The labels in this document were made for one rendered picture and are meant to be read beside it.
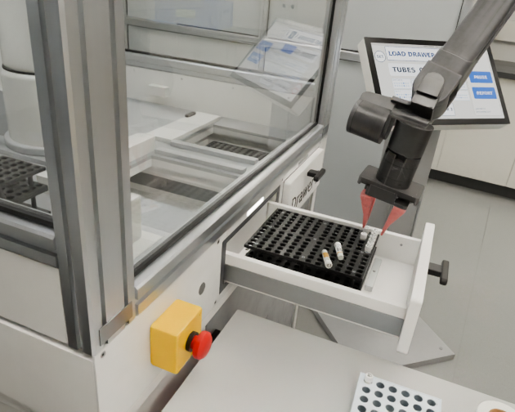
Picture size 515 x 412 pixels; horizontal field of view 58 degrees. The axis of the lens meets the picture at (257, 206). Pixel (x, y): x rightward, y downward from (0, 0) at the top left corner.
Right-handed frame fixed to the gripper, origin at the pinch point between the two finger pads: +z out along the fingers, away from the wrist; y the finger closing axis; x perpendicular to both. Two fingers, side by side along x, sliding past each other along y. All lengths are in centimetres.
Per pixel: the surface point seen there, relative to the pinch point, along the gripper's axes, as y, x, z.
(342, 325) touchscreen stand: 3, -86, 95
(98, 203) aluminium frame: 23, 43, -13
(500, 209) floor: -60, -273, 90
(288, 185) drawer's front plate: 22.5, -18.0, 8.2
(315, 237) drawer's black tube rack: 9.7, -2.4, 8.4
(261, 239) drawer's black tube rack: 18.2, 4.5, 9.6
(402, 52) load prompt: 18, -92, -16
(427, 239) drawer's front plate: -9.3, -9.2, 2.9
